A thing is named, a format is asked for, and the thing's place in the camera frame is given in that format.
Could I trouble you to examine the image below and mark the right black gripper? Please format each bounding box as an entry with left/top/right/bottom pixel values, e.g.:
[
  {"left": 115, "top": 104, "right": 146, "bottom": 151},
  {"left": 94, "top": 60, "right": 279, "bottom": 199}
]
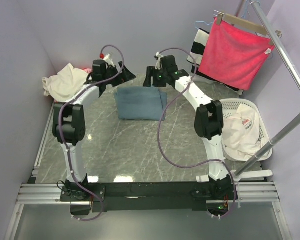
[{"left": 142, "top": 67, "right": 168, "bottom": 88}]

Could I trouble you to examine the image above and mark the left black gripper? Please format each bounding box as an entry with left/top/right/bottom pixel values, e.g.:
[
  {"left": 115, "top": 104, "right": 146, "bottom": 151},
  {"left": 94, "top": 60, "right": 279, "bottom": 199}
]
[{"left": 103, "top": 62, "right": 136, "bottom": 88}]

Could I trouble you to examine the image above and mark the blue t shirt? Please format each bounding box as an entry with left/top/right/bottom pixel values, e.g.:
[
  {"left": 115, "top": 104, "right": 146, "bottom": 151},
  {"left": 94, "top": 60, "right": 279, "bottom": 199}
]
[{"left": 114, "top": 86, "right": 168, "bottom": 121}]

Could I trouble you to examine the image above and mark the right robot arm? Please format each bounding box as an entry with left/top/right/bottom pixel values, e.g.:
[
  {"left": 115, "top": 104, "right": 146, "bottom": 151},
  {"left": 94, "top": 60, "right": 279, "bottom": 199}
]
[{"left": 143, "top": 52, "right": 228, "bottom": 183}]

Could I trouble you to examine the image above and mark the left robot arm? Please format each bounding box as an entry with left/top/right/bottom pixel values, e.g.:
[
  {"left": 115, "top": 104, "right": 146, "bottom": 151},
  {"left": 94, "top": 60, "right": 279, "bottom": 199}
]
[{"left": 52, "top": 59, "right": 136, "bottom": 201}]

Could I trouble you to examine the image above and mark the pink folded t shirt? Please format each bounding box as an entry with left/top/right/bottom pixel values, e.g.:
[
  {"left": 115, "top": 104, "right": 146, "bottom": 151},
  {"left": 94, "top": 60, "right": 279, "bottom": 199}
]
[{"left": 83, "top": 68, "right": 92, "bottom": 74}]

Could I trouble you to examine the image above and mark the black white striped cloth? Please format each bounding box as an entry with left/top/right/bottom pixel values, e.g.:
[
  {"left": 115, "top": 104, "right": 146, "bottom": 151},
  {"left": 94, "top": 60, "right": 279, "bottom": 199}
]
[{"left": 187, "top": 28, "right": 244, "bottom": 96}]

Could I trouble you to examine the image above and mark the cream folded t shirt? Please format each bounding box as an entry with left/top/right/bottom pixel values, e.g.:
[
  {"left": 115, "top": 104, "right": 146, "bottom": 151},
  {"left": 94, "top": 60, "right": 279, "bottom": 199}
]
[{"left": 42, "top": 63, "right": 88, "bottom": 102}]

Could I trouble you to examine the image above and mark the red towel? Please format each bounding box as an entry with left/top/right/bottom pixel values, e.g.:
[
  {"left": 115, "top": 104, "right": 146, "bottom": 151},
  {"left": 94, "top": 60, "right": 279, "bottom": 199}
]
[{"left": 198, "top": 19, "right": 275, "bottom": 91}]

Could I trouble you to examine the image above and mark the white t shirt in basket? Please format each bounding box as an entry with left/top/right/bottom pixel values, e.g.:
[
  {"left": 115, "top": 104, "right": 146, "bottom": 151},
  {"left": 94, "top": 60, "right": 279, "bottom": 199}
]
[{"left": 222, "top": 104, "right": 261, "bottom": 160}]

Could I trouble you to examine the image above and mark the wooden clip hanger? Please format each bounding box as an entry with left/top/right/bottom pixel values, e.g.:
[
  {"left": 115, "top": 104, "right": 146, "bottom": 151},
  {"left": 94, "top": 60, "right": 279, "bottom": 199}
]
[{"left": 214, "top": 10, "right": 270, "bottom": 36}]

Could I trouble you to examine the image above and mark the white laundry basket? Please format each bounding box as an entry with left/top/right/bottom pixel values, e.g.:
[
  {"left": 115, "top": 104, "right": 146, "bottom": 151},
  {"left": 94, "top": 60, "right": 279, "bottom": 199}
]
[{"left": 220, "top": 98, "right": 269, "bottom": 162}]

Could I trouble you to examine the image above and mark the black base beam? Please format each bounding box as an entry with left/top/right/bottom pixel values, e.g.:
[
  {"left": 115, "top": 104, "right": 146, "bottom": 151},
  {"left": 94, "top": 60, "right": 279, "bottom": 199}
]
[{"left": 60, "top": 178, "right": 238, "bottom": 215}]

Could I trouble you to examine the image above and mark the metal clothes rack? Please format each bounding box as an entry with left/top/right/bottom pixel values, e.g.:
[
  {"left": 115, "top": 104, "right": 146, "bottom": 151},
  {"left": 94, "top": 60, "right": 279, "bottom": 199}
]
[{"left": 181, "top": 0, "right": 300, "bottom": 183}]

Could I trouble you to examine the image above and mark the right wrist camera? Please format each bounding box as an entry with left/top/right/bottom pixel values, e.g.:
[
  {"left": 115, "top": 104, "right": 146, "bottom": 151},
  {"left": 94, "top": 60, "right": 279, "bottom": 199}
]
[{"left": 154, "top": 51, "right": 163, "bottom": 70}]

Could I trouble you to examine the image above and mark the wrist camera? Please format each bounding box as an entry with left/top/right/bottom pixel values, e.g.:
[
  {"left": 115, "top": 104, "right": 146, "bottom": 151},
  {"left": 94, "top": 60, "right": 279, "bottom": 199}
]
[
  {"left": 154, "top": 51, "right": 163, "bottom": 70},
  {"left": 99, "top": 53, "right": 116, "bottom": 67}
]

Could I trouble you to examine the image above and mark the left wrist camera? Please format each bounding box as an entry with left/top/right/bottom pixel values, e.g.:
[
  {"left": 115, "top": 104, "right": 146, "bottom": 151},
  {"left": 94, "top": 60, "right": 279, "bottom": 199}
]
[{"left": 99, "top": 53, "right": 116, "bottom": 67}]

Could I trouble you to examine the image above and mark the blue wire hanger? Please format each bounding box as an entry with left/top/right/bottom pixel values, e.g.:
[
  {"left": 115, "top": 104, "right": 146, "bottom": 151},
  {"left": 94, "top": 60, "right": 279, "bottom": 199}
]
[{"left": 194, "top": 20, "right": 214, "bottom": 30}]

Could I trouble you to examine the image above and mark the aluminium rail frame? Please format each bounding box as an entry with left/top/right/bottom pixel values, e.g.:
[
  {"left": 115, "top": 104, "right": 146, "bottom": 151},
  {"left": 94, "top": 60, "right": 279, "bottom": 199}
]
[{"left": 6, "top": 96, "right": 292, "bottom": 240}]

